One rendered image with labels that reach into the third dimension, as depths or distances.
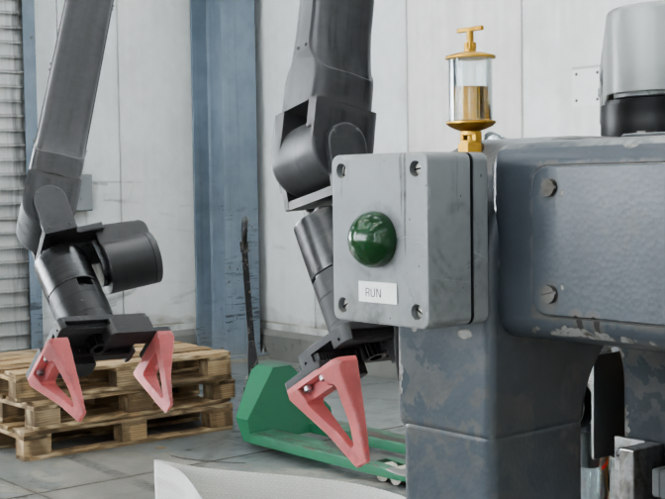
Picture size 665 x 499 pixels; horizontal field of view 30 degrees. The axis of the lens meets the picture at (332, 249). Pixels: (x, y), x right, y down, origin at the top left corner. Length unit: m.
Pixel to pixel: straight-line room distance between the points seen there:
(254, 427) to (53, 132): 4.94
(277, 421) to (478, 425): 5.68
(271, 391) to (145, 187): 3.35
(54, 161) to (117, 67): 7.93
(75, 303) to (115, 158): 7.96
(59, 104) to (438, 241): 0.84
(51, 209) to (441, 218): 0.76
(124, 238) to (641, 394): 0.67
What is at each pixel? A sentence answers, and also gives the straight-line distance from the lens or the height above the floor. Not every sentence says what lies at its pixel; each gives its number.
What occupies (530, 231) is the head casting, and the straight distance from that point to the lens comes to 0.65.
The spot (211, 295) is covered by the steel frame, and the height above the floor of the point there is 0.47.
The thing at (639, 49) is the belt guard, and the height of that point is 1.39.
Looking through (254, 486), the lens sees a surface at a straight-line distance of 1.17.
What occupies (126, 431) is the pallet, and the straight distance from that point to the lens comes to 6.47.
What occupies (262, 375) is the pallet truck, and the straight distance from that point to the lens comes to 6.39.
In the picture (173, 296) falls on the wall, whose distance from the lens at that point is 9.52.
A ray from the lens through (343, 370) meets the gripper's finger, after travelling 0.90.
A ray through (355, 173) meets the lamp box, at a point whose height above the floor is 1.32.
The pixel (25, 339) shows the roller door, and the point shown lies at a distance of 8.88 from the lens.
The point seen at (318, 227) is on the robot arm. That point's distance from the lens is 0.98.
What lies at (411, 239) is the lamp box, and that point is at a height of 1.29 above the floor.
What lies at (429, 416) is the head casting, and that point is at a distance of 0.70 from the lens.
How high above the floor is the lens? 1.31
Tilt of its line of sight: 3 degrees down
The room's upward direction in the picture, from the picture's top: 1 degrees counter-clockwise
